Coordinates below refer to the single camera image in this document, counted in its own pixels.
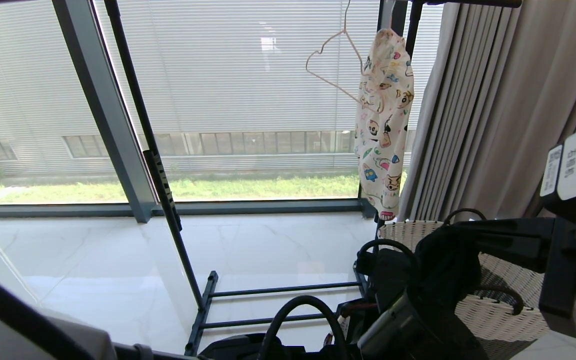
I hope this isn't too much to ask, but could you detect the pink clothes hanger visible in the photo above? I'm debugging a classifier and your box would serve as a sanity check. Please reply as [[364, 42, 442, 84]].
[[305, 0, 367, 105]]

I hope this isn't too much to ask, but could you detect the black clothes rack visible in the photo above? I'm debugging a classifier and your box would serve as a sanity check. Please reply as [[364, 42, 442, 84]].
[[102, 0, 524, 358]]

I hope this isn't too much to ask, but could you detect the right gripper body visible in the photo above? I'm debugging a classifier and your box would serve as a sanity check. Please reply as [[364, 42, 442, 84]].
[[538, 125, 576, 338]]

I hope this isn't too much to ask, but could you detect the cream printed garment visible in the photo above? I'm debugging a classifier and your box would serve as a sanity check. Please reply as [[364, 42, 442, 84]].
[[353, 27, 415, 222]]

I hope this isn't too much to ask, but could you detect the white laundry basket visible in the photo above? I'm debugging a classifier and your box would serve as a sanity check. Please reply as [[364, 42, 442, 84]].
[[377, 206, 551, 360]]

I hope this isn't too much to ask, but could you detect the black garment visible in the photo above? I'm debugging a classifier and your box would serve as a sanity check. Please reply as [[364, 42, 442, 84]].
[[414, 225, 485, 321]]

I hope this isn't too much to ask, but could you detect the window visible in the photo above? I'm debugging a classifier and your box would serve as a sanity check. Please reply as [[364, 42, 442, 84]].
[[0, 0, 444, 224]]

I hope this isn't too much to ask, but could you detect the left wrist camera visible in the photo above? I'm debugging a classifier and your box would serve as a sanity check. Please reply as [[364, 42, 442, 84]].
[[369, 247, 419, 302]]

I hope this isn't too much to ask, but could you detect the beige curtain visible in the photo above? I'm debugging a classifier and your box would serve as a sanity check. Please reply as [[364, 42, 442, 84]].
[[397, 0, 576, 224]]

